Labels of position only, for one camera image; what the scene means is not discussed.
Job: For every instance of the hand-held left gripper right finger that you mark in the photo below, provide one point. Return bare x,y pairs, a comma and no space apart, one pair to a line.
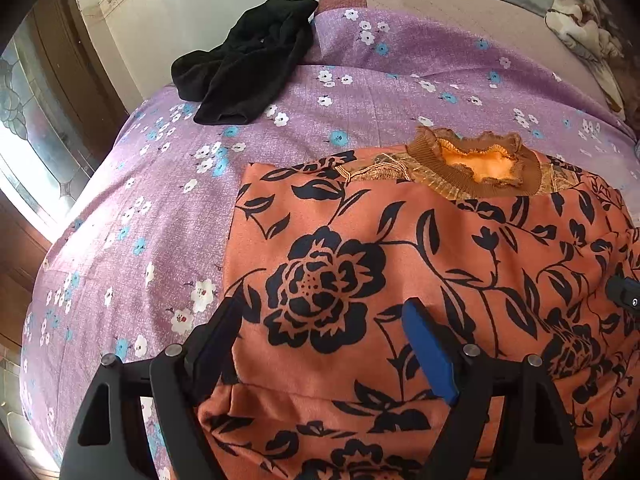
432,355

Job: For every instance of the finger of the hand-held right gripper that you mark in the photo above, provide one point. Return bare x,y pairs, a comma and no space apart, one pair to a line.
625,294

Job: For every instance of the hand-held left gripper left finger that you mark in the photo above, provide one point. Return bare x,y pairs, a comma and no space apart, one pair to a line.
216,345

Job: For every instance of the orange black floral garment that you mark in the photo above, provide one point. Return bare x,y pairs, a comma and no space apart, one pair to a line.
400,240

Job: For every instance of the purple floral bedsheet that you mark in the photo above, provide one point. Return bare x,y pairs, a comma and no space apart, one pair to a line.
350,105

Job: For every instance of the beige floral crumpled cloth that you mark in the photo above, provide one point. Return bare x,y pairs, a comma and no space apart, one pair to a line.
582,20

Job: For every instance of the patterned glass window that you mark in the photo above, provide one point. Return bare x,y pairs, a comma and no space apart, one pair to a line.
35,125

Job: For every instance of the wooden window frame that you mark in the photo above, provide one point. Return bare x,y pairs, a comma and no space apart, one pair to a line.
85,70

